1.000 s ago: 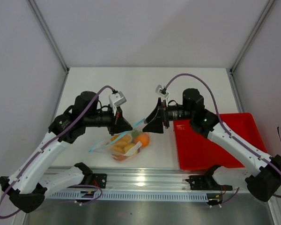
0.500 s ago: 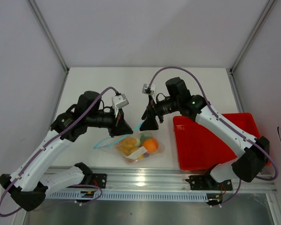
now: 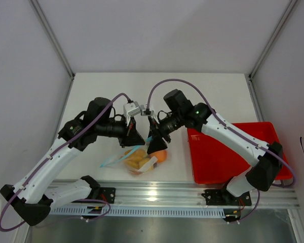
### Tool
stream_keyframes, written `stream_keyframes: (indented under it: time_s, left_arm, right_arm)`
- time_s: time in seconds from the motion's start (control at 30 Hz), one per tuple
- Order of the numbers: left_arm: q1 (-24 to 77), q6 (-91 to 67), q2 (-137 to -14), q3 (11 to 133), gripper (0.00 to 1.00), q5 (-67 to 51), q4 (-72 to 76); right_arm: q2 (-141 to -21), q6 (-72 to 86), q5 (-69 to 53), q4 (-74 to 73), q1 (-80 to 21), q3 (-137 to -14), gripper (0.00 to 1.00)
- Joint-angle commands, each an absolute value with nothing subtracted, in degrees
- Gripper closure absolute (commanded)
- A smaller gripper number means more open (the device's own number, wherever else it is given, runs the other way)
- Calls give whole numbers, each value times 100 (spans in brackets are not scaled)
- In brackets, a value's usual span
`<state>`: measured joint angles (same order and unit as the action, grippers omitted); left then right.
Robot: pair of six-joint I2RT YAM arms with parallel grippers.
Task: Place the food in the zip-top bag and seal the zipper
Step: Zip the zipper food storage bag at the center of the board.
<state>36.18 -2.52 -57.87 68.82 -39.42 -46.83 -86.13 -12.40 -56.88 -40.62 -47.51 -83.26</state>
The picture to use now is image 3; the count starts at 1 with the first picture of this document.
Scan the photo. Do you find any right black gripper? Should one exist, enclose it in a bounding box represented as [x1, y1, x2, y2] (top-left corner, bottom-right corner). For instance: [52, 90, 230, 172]
[146, 110, 183, 155]

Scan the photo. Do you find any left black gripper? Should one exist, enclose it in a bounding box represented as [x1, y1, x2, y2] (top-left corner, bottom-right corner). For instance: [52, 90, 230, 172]
[96, 113, 145, 148]

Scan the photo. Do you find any toy orange fruit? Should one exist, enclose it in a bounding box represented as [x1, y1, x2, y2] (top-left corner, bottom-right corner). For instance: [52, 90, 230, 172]
[150, 150, 168, 163]

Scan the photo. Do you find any yellow toy ginger root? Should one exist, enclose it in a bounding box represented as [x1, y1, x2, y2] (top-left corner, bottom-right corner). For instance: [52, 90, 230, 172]
[124, 149, 150, 168]

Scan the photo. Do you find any clear zip top bag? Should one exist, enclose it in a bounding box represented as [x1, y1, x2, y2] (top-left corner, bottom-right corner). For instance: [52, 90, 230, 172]
[100, 137, 169, 176]

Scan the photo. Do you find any yellow toy pepper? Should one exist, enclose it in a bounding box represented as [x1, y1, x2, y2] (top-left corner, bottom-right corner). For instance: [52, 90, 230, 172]
[125, 160, 140, 170]

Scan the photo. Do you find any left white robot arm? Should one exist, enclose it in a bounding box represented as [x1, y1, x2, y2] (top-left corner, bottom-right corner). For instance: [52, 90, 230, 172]
[0, 97, 145, 226]

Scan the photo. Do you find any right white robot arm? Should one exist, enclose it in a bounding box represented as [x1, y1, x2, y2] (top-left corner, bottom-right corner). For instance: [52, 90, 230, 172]
[146, 89, 283, 205]

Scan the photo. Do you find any red plastic tray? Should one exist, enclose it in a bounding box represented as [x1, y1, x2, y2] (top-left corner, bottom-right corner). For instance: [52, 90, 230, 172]
[187, 122, 279, 185]

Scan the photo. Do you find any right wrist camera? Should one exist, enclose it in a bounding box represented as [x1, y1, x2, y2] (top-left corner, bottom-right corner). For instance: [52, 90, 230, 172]
[140, 105, 159, 124]

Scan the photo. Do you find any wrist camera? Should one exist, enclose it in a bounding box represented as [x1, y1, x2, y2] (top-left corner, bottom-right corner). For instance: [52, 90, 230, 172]
[123, 101, 141, 126]
[140, 105, 159, 124]

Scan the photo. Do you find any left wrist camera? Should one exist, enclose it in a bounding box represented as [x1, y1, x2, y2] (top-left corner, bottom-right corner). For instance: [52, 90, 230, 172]
[123, 101, 141, 126]

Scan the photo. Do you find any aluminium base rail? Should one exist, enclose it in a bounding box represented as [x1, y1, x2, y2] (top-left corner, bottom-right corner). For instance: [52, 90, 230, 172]
[48, 179, 300, 211]

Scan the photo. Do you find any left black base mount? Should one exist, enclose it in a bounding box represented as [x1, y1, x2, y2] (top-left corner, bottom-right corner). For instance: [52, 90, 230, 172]
[90, 187, 116, 204]

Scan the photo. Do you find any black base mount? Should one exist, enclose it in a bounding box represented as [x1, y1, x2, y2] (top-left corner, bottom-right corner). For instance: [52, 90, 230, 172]
[90, 187, 116, 204]
[201, 189, 252, 206]

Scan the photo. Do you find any white slotted cable duct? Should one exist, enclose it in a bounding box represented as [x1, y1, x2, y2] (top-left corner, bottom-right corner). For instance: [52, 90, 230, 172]
[50, 205, 225, 218]

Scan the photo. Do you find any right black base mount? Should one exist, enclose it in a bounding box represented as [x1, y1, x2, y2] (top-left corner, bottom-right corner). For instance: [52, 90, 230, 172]
[201, 189, 252, 206]

